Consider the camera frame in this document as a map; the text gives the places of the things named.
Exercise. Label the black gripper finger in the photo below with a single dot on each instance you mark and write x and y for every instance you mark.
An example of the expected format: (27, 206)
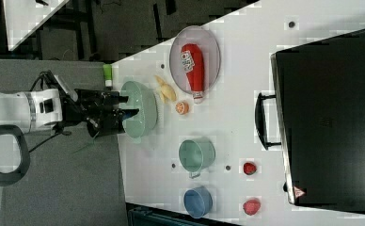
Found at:
(123, 99)
(128, 113)

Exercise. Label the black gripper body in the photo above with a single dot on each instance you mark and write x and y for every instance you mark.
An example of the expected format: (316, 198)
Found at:
(99, 109)

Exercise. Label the red plush ketchup bottle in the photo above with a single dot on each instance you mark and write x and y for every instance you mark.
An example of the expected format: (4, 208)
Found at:
(193, 65)

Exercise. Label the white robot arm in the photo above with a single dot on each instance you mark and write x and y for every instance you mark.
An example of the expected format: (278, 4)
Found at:
(54, 109)

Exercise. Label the grey round plate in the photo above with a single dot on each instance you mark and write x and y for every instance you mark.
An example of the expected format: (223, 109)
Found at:
(205, 40)

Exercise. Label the green perforated colander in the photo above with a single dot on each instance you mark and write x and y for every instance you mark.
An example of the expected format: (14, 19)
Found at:
(143, 99)

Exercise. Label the green marker bottle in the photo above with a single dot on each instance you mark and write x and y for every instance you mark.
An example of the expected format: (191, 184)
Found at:
(107, 74)

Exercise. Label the yellow plush banana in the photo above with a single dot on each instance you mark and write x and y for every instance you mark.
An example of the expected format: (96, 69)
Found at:
(165, 91)

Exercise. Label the orange slice toy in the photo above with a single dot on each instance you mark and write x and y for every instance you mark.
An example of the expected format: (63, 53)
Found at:
(182, 107)

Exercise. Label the blue cup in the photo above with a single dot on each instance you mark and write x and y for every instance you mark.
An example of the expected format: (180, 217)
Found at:
(198, 201)

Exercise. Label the dark red strawberry toy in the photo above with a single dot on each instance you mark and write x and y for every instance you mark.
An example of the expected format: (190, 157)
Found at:
(249, 168)

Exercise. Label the pink strawberry toy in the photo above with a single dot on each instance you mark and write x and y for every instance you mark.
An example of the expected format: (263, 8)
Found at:
(251, 207)

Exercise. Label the black toaster oven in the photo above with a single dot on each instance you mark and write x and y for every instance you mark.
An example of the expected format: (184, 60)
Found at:
(320, 98)

